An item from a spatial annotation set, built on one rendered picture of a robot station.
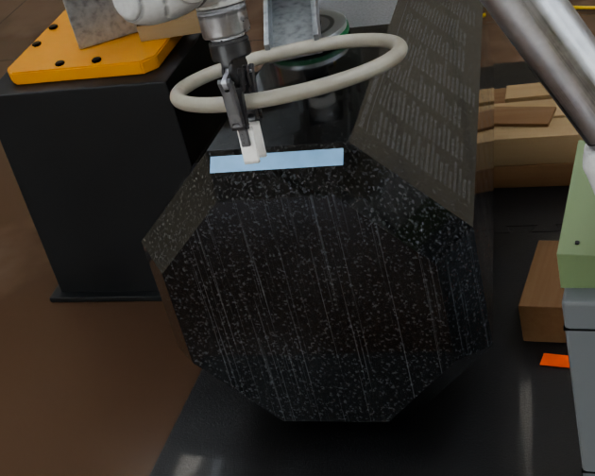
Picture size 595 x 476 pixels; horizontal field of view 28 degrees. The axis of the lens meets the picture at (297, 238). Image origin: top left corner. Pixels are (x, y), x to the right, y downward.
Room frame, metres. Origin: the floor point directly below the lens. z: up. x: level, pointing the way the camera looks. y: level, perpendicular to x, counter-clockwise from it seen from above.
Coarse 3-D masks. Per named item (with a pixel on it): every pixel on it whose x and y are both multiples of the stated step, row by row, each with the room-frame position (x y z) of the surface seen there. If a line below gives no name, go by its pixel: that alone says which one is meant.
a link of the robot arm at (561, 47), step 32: (480, 0) 1.58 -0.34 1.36; (512, 0) 1.54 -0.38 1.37; (544, 0) 1.53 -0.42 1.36; (512, 32) 1.54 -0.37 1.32; (544, 32) 1.52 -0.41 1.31; (576, 32) 1.52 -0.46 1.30; (544, 64) 1.52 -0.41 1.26; (576, 64) 1.50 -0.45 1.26; (576, 96) 1.50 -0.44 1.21; (576, 128) 1.52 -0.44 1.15
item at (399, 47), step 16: (272, 48) 2.43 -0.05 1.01; (288, 48) 2.42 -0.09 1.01; (304, 48) 2.41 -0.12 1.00; (320, 48) 2.40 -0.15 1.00; (336, 48) 2.38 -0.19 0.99; (400, 48) 2.11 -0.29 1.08; (256, 64) 2.41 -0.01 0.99; (368, 64) 2.02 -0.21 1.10; (384, 64) 2.04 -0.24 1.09; (192, 80) 2.30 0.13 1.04; (208, 80) 2.34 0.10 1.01; (320, 80) 1.98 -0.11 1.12; (336, 80) 1.98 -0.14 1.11; (352, 80) 1.99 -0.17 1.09; (176, 96) 2.14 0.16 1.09; (192, 96) 2.10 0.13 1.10; (256, 96) 1.98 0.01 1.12; (272, 96) 1.97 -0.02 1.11; (288, 96) 1.97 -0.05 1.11; (304, 96) 1.97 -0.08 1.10; (208, 112) 2.04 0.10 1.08
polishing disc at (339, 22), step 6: (324, 12) 2.92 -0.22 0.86; (330, 12) 2.91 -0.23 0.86; (336, 12) 2.90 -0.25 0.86; (324, 18) 2.89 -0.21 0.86; (330, 18) 2.88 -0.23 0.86; (336, 18) 2.87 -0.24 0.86; (342, 18) 2.86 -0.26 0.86; (324, 24) 2.85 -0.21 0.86; (330, 24) 2.84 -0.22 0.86; (336, 24) 2.83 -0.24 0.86; (342, 24) 2.82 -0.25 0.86; (324, 30) 2.81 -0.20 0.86; (330, 30) 2.80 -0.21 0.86; (336, 30) 2.79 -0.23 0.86; (342, 30) 2.80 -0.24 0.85; (324, 36) 2.77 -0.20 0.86; (330, 36) 2.77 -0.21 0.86
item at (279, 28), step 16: (272, 0) 2.69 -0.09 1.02; (288, 0) 2.67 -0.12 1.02; (304, 0) 2.65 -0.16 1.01; (272, 16) 2.62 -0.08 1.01; (288, 16) 2.60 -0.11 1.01; (304, 16) 2.58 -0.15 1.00; (272, 32) 2.54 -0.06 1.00; (288, 32) 2.53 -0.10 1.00; (304, 32) 2.51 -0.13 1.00; (320, 32) 2.48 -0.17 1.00
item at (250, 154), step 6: (252, 132) 1.97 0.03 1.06; (252, 138) 1.96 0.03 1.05; (240, 144) 1.97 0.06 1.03; (252, 144) 1.96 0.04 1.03; (246, 150) 1.96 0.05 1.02; (252, 150) 1.96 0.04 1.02; (246, 156) 1.96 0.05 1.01; (252, 156) 1.96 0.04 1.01; (258, 156) 1.96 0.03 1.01; (246, 162) 1.96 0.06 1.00; (252, 162) 1.96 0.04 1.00; (258, 162) 1.95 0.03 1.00
